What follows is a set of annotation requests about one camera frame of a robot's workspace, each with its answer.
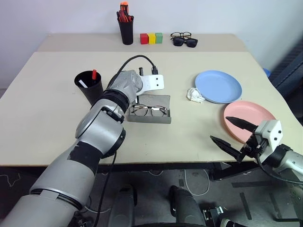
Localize blue plate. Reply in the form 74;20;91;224
194;70;243;105

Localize tall black pen holder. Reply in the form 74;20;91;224
118;20;134;46

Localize black table frame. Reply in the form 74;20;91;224
98;161;259;182

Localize dark rounded shape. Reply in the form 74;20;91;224
169;185;207;227

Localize dark blue chair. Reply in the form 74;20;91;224
269;42;303;100

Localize black sunglasses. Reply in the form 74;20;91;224
172;37;199;48

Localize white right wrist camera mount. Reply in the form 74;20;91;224
255;119;283;152

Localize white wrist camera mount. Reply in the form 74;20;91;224
138;74;165;91
255;119;283;152

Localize gray glasses case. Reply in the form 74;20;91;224
126;94;172;124

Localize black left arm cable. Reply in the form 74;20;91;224
94;54;159;227

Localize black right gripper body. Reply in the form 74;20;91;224
240;131;268;163

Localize wide black cup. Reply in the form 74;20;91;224
73;70;105;106

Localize small black bracket device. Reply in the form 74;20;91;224
202;205;225;221

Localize pink plate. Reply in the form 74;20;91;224
223;100;278;144

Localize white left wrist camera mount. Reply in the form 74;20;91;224
138;74;165;91

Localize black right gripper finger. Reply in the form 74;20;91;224
209;135;244;163
225;116;258;133

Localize dark-framed clear glasses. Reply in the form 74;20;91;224
170;31;192;40

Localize crumpled white tissue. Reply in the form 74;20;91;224
186;87;205;104

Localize white floor cable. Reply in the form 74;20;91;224
184;168;211;196

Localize thin-framed clear glasses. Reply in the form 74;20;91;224
131;104;168;118

